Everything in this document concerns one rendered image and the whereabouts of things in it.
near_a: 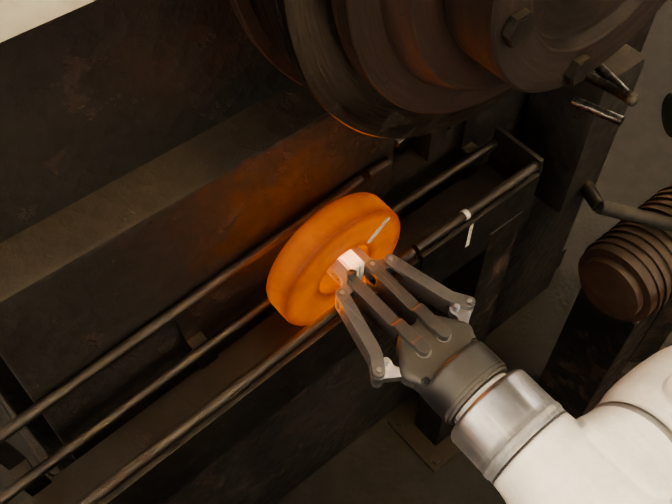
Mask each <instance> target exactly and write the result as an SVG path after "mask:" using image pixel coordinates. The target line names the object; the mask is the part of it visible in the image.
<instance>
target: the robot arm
mask: <svg viewBox="0 0 672 504"><path fill-rule="evenodd" d="M326 272H327V273H328V274H329V275H330V276H331V277H332V278H333V279H334V280H335V281H336V282H337V283H338V284H339V285H340V286H341V287H340V288H339V289H337V291H336V298H335V308H336V310H337V311H338V313H339V315H340V317H341V319H342V320H343V322H344V324H345V326H346V327H347V329H348V331H349V333H350V335H351V336H352V338H353V340H354V342H355V343H356V345H357V347H358V349H359V351H360V352H361V354H362V356H363V358H364V360H365V361H366V363H367V365H368V368H369V375H370V382H371V385H372V386H373V387H375V388H380V387H381V386H382V385H383V383H385V382H396V381H401V382H402V384H403V385H405V386H406V387H409V388H412V389H414V390H415V391H417V392H418V393H419V394H420V395H421V397H422V398H423V399H424V400H425V401H426V402H427V403H428V405H429V406H430V407H431V408H432V409H433V410H434V411H435V412H436V413H437V414H438V415H439V416H440V417H441V418H442V419H443V420H444V421H445V423H446V424H451V425H455V424H456V425H455V426H454V428H453V430H452V432H451V439H452V441H453V443H454V444H455V445H456V446H457V447H458V448H459V449H460V450H461V451H462V452H463V453H464V454H465V455H466V456H467V457H468V459H469V460H470V461H471V462H472V463H473V464H474V465H475V466H476V467H477V468H478V469H479V470H480V471H481V472H482V473H483V476H484V477H485V478H486V479H487V480H489V481H490V482H491V483H492V484H493V486H494V487H495V488H496V489H497V490H498V492H499V493H500V494H501V496H502V497H503V499H504V500H505V502H506V504H672V345H671V346H669V347H666V348H664V349H662V350H660V351H658V352H656V353H655V354H653V355H651V356H650V357H648V358H647V359H645V360H644V361H643V362H641V363H640V364H638V365H637V366H636V367H634V368H633V369H632V370H631V371H629V372H628V373H627V374H626V375H624V376H623V377H622V378H621V379H620V380H619V381H617V382H616V383H615V384H614V385H613V386H612V387H611V388H610V389H609V390H608V391H607V392H606V394H605V395H604V396H603V398H602V399H601V401H600V402H599V403H598V404H597V405H596V407H595V408H594V409H592V410H591V411H590V412H589V413H587V414H585V415H583V416H581V417H579V418H577V419H575V418H573V417H572V416H571V415H570V414H569V413H568V412H566V411H565V410H564V409H563V408H562V405H561V404H560V403H558V402H557V401H555V400H554V399H553V398H552V397H551V396H550V395H549V394H548V393H547V392H545V391H544V390H543V389H542V388H541V387H540V386H539V385H538V384H537V383H536V382H535V381H534V380H533V379H532V378H531V377H530V376H529V375H528V374H527V373H526V372H525V371H523V370H521V369H515V370H513V371H511V372H509V373H507V371H508V370H507V365H506V364H505V363H504V362H503V361H502V360H501V359H500V358H499V357H498V356H497V355H496V354H495V353H494V352H493V351H492V350H491V349H490V348H488V347H487V346H486V345H485V344H484V343H483V342H481V341H479V340H478V339H477V338H476V336H475V334H474V331H473V328H472V327H471V326H470V325H469V319H470V317H471V314H472V311H473V309H474V306H475V299H474V298H473V297H471V296H468V295H465V294H461V293H457V292H453V291H452V290H450V289H448V288H447V287H445V286H444V285H442V284H440V283H439V282H437V281H435V280H434V279H432V278H431V277H429V276H427V275H426V274H424V273H422V272H421V271H419V270H418V269H416V268H414V267H413V266H411V265H410V264H408V263H406V262H405V261H403V260H401V259H400V258H398V257H397V256H395V255H393V254H387V255H386V256H385V258H383V259H379V260H374V259H372V258H370V257H369V256H368V255H367V254H366V253H365V252H364V251H363V250H362V249H361V248H360V247H359V246H356V247H354V248H352V249H350V250H348V251H347V252H345V253H344V254H342V255H341V256H340V257H339V258H338V259H337V260H336V261H335V262H334V263H333V264H332V265H331V266H330V267H329V268H328V270H327V271H326ZM363 275H364V276H365V280H364V281H365V283H364V282H363V281H362V280H363ZM367 282H368V283H369V284H370V285H371V286H372V287H373V288H374V289H375V290H376V291H377V292H378V293H379V294H380V295H381V296H382V297H383V298H384V299H385V300H386V301H387V302H388V303H389V304H390V305H391V306H392V307H393V308H394V309H395V310H396V311H397V312H398V313H399V314H400V315H401V316H402V317H403V318H404V319H402V318H401V319H400V318H399V317H398V316H397V315H396V314H395V313H394V312H393V311H392V310H391V309H390V308H389V307H388V306H387V305H386V304H385V303H384V302H383V301H382V300H381V299H380V298H379V297H378V296H377V295H376V294H375V293H374V292H373V291H372V290H371V289H370V288H369V287H368V286H367V285H366V284H367ZM407 290H408V291H409V292H411V293H413V294H414V295H416V296H417V297H419V298H420V299H422V300H424V301H425V302H427V303H428V304H430V305H432V306H433V307H435V308H436V309H438V310H440V311H441V312H443V313H446V314H448V315H449V317H450V318H446V317H442V316H438V315H434V314H433V313H432V312H431V311H430V310H429V309H428V308H427V307H426V306H425V305H424V304H422V303H421V304H420V303H419V302H418V301H417V300H416V299H415V298H414V297H413V296H412V295H411V294H410V293H409V292H408V291H407ZM356 305H357V306H358V307H359V308H360V310H361V311H362V312H363V313H364V314H365V315H366V316H367V317H368V318H369V319H370V320H371V321H372V322H373V323H374V324H375V325H376V326H377V327H378V328H379V329H380V330H381V331H382V332H383V333H384V334H385V335H386V336H387V337H388V339H389V342H390V343H391V344H392V345H393V346H394V347H395V349H396V356H397V364H398V367H396V366H394V365H393V363H392V361H391V360H390V359H389V358H388V357H383V353H382V350H381V348H380V346H379V344H378V342H377V341H376V339H375V337H374V335H373V334H372V332H371V330H370V328H369V327H368V325H367V323H366V322H365V320H364V318H363V316H362V315H361V313H360V311H359V309H358V308H357V306H356Z"/></svg>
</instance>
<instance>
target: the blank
mask: <svg viewBox="0 0 672 504"><path fill-rule="evenodd" d="M400 228H401V226H400V220H399V218H398V216H397V214H396V213H395V212H394V211H393V210H392V209H391V208H390V207H389V206H387V205H386V204H385V203H384V202H383V201H382V200H381V199H380V198H379V197H378V196H376V195H374V194H371V193H367V192H358V193H353V194H349V195H346V196H344V197H342V198H339V199H337V200H335V201H334V202H332V203H330V204H328V205H327V206H325V207H324V208H322V209H321V210H320V211H318V212H317V213H316V214H314V215H313V216H312V217H311V218H310V219H308V220H307V221H306V222H305V223H304V224H303V225H302V226H301V227H300V228H299V229H298V230H297V231H296V232H295V233H294V234H293V235H292V237H291V238H290V239H289V240H288V241H287V243H286V244H285V245H284V247H283V248H282V250H281V251H280V253H279V254H278V256H277V257H276V259H275V261H274V263H273V265H272V267H271V269H270V272H269V275H268V278H267V284H266V292H267V296H268V299H269V301H270V303H271V304H272V305H273V306H274V307H275V308H276V309H277V310H278V312H279V313H280V314H281V315H282V316H283V317H284V318H285V319H286V320H287V321H288V322H289V323H291V324H294V325H297V326H305V325H308V324H310V323H311V322H312V321H314V320H315V319H316V318H317V317H319V316H320V315H321V314H323V313H324V312H325V311H327V310H328V309H329V308H331V307H332V306H333V305H334V304H335V298H336V291H337V289H339V288H340V287H341V286H340V285H339V284H338V283H337V282H336V281H335V280H334V279H333V278H332V277H331V276H330V275H329V274H328V273H327V272H326V271H327V270H328V268H329V267H330V266H331V265H332V264H333V263H334V262H335V261H336V260H337V259H338V258H339V257H340V256H341V255H342V254H344V253H345V252H347V251H348V250H350V249H352V248H354V247H356V246H359V247H360V248H361V249H362V250H363V251H364V252H365V253H366V254H367V255H368V256H369V257H370V258H372V259H374V260H379V259H383V258H385V256H386V255H387V254H392V253H393V251H394V249H395V247H396V244H397V242H398V239H399V235H400Z"/></svg>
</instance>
